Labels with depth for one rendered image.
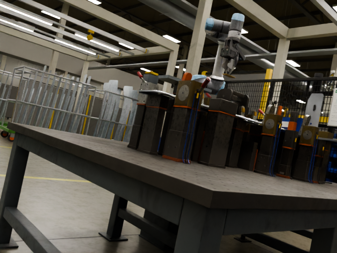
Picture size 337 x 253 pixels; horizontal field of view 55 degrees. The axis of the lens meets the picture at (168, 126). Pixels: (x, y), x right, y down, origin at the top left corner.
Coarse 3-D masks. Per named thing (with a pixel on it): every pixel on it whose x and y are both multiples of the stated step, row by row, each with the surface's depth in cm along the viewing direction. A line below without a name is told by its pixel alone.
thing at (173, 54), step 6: (174, 54) 919; (168, 60) 928; (174, 60) 921; (168, 66) 923; (174, 66) 923; (168, 72) 918; (168, 84) 917; (162, 90) 924; (168, 90) 919; (168, 96) 922; (162, 126) 919
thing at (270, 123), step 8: (264, 120) 187; (272, 120) 183; (280, 120) 183; (264, 128) 186; (272, 128) 182; (280, 128) 183; (264, 136) 186; (272, 136) 181; (264, 144) 185; (272, 144) 182; (264, 152) 184; (272, 152) 181; (264, 160) 182; (272, 160) 182; (256, 168) 186; (264, 168) 181; (272, 168) 183; (272, 176) 179
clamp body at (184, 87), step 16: (192, 80) 141; (176, 96) 148; (192, 96) 141; (176, 112) 146; (192, 112) 143; (176, 128) 144; (192, 128) 144; (176, 144) 142; (192, 144) 144; (176, 160) 139
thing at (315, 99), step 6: (312, 96) 242; (318, 96) 238; (312, 102) 241; (318, 102) 237; (306, 108) 244; (312, 108) 240; (318, 108) 236; (312, 114) 239; (318, 114) 236; (312, 120) 238; (318, 120) 234
